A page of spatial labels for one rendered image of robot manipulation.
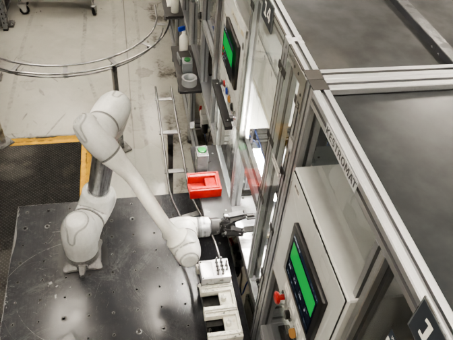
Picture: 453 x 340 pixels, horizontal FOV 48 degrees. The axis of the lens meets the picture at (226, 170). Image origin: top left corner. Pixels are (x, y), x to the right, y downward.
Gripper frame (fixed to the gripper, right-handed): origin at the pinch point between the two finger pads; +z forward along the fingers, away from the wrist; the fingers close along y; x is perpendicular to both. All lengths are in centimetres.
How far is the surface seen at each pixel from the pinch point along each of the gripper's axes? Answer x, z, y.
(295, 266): -66, -10, 60
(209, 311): -33.9, -25.0, -12.8
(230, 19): 50, -8, 72
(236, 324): -40.3, -14.6, -14.1
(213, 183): 31.7, -13.6, -5.5
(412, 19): -10, 36, 102
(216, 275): -20.4, -20.4, -7.9
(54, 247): 23, -92, -33
